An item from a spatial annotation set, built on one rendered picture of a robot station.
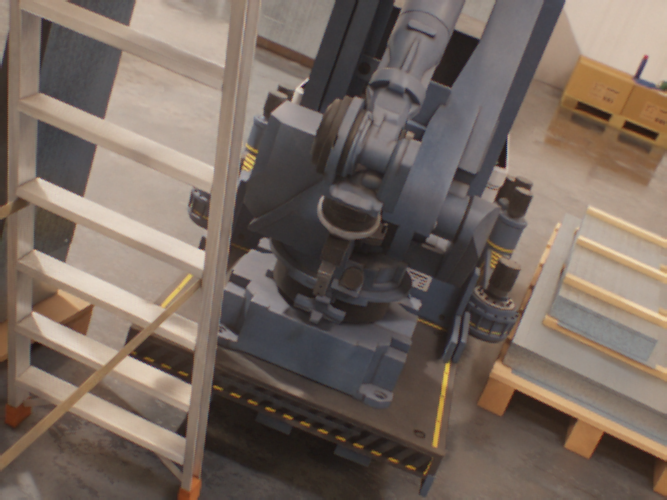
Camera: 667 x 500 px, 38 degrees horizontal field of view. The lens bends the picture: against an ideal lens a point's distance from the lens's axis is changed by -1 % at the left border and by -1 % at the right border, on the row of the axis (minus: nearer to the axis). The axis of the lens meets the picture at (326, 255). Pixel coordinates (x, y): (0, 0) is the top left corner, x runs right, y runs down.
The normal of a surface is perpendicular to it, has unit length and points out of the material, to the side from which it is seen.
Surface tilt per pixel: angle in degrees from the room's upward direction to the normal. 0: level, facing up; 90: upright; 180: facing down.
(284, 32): 90
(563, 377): 90
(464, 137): 49
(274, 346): 90
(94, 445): 0
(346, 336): 0
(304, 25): 90
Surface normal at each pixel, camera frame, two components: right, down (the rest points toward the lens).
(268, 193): -0.56, 0.53
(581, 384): -0.32, 0.27
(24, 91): 0.90, 0.43
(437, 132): 0.07, -0.32
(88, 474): 0.33, -0.87
